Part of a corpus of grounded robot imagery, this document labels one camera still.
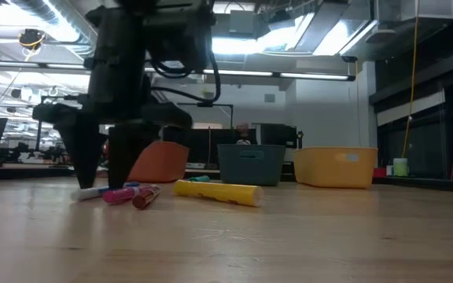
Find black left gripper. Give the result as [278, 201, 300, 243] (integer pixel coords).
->
[31, 7, 194, 189]

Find blue and white thin marker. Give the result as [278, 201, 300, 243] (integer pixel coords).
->
[70, 181, 141, 202]

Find yellow Sharpie highlighter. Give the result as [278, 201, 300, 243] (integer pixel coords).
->
[172, 179, 265, 208]

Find pink thin marker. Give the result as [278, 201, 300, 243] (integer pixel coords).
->
[102, 184, 160, 205]

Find orange plastic bin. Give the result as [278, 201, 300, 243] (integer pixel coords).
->
[126, 141, 190, 184]

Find brown thin marker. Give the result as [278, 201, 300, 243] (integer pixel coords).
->
[131, 187, 161, 211]

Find wide black monitor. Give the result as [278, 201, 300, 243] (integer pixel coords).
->
[161, 127, 259, 166]

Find long ceiling light fixture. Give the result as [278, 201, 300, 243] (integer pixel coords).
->
[0, 61, 90, 71]
[202, 68, 356, 82]

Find person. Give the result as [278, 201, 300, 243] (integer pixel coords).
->
[234, 122, 254, 145]

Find teal plastic bin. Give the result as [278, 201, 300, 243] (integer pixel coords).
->
[216, 144, 286, 187]

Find small black monitor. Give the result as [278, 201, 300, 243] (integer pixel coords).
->
[261, 123, 298, 149]

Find grey ceiling box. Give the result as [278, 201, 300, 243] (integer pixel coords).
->
[229, 9, 256, 35]

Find yellow plastic bin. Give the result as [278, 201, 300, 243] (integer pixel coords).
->
[293, 146, 379, 189]

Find green cup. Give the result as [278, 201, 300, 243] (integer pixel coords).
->
[392, 157, 410, 178]

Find black left frame rails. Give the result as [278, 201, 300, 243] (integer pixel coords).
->
[0, 164, 76, 182]

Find black frame rails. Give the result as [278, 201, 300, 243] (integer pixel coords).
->
[371, 175, 453, 194]
[0, 164, 76, 182]

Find black rear frame rail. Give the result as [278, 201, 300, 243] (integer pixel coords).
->
[182, 168, 222, 180]

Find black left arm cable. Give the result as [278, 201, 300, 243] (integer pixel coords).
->
[149, 46, 222, 108]

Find yellow ceiling cable reel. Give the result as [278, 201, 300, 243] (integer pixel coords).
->
[17, 28, 46, 51]

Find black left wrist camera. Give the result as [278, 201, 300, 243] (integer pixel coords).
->
[147, 2, 212, 72]

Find silver ceiling duct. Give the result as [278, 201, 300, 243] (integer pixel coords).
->
[257, 0, 375, 57]

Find yellow hanging cord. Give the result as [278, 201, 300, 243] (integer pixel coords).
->
[401, 0, 420, 158]

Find black right frame rails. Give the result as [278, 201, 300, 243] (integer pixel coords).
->
[371, 175, 453, 194]

